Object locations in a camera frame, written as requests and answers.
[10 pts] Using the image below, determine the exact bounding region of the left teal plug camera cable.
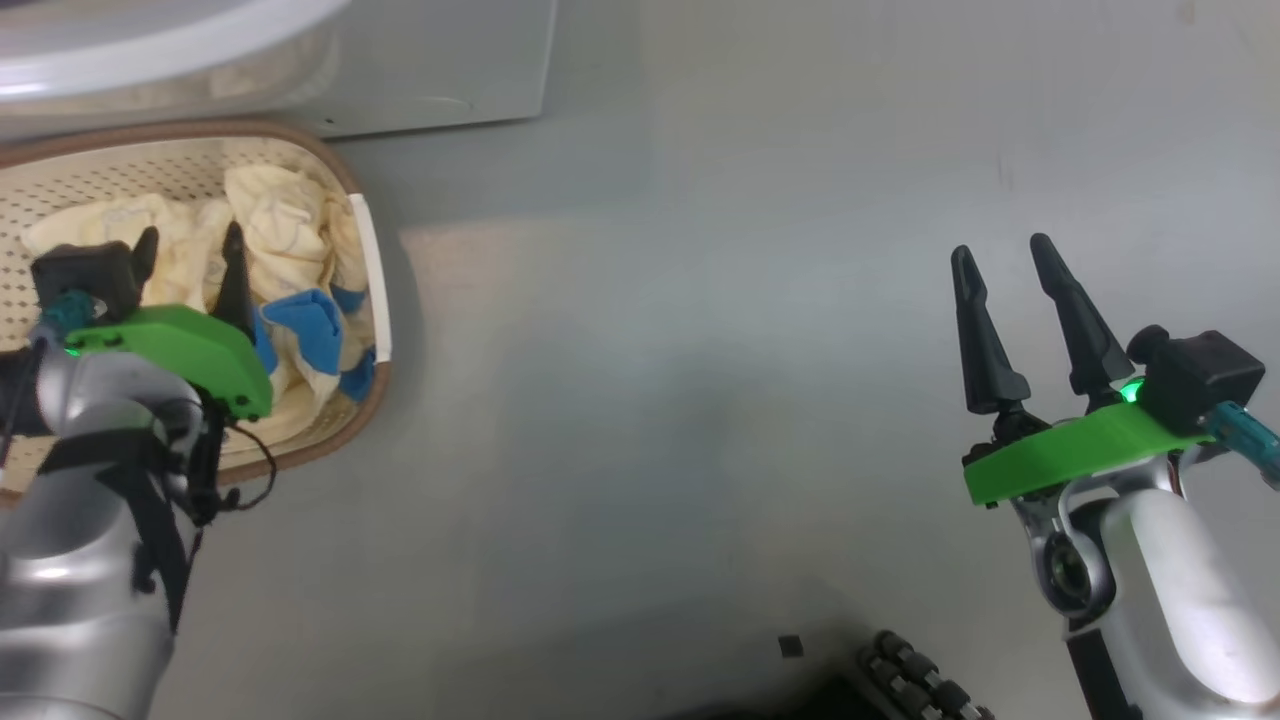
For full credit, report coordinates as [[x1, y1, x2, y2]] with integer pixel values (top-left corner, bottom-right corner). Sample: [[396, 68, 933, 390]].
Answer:
[[0, 290, 103, 446]]

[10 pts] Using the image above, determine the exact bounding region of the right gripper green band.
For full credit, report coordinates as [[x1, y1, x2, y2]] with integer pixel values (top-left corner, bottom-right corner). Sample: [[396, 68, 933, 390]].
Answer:
[[950, 233, 1216, 508]]

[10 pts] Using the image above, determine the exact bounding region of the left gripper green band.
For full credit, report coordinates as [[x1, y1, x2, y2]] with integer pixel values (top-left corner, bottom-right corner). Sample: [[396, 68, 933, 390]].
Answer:
[[65, 222, 273, 421]]

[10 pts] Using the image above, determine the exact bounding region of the right teal plug camera cable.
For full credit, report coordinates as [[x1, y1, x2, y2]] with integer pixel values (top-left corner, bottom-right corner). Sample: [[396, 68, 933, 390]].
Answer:
[[1205, 400, 1280, 491]]

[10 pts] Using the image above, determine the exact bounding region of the teal plug camera cable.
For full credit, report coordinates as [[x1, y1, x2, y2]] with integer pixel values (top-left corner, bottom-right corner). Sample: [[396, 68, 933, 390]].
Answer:
[[0, 290, 103, 446], [1205, 400, 1280, 491]]

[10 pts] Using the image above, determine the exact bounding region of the white washing machine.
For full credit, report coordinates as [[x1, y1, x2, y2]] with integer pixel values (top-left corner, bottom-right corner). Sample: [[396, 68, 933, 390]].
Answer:
[[0, 0, 558, 141]]

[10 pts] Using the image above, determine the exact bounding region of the blue and white garment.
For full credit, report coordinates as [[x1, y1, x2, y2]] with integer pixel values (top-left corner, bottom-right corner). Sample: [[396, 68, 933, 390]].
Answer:
[[250, 290, 379, 403]]

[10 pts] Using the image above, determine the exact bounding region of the thin black left gripper cable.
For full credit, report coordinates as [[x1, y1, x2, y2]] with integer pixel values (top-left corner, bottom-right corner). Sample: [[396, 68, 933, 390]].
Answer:
[[195, 410, 278, 526]]

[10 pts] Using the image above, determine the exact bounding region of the cream printed garment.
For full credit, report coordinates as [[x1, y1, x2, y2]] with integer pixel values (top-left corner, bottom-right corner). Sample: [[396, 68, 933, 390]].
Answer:
[[22, 165, 371, 443]]

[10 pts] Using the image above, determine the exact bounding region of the cream perforated laundry basket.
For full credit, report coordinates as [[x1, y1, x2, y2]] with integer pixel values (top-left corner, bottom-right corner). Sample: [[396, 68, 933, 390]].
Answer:
[[0, 118, 393, 501]]

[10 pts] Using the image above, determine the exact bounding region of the black roller omni wheel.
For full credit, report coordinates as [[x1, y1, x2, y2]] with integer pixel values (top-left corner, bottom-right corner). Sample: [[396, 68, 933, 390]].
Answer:
[[855, 630, 996, 720]]

